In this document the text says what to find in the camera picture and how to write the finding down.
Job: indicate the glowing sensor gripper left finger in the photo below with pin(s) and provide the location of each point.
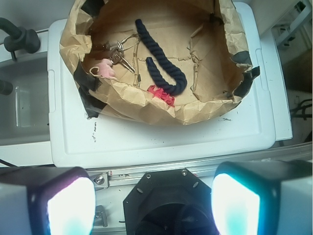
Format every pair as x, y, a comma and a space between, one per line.
46, 201

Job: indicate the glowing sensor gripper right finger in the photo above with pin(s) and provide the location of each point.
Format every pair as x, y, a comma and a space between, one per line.
263, 198

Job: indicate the translucent white plastic bin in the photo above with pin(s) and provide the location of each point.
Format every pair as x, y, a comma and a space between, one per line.
24, 112

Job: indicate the white plastic bin lid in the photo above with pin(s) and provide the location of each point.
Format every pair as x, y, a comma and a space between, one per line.
261, 119

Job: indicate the pink soft toy piece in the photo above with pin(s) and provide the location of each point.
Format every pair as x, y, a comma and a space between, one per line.
103, 69

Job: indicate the red crumpled fabric piece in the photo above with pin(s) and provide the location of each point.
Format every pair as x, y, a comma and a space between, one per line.
161, 94

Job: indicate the crumpled brown paper bag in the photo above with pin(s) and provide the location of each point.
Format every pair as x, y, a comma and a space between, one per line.
196, 50

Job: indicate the white metal rack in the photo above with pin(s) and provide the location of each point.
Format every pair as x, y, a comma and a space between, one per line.
300, 16

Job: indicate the black octagonal mount plate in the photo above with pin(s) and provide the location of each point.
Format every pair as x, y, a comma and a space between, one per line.
172, 202

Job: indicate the silver keys on ring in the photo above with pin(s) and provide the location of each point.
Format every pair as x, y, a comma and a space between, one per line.
117, 52

